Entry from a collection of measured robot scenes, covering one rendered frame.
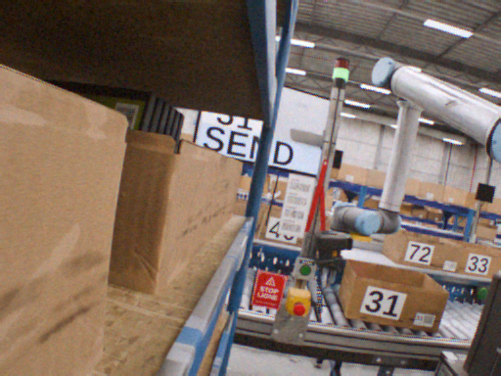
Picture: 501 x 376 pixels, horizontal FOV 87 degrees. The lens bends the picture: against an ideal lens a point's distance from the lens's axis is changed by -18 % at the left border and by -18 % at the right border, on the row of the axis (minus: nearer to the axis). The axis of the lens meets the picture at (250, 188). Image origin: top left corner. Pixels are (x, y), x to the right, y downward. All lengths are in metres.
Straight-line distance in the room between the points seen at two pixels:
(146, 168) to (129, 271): 0.07
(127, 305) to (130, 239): 0.04
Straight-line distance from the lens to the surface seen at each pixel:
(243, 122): 1.06
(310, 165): 1.14
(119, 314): 0.18
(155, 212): 0.20
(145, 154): 0.20
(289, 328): 1.14
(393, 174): 1.30
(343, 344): 1.21
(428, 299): 1.34
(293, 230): 1.03
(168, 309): 0.19
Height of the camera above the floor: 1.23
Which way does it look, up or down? 3 degrees down
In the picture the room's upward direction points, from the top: 11 degrees clockwise
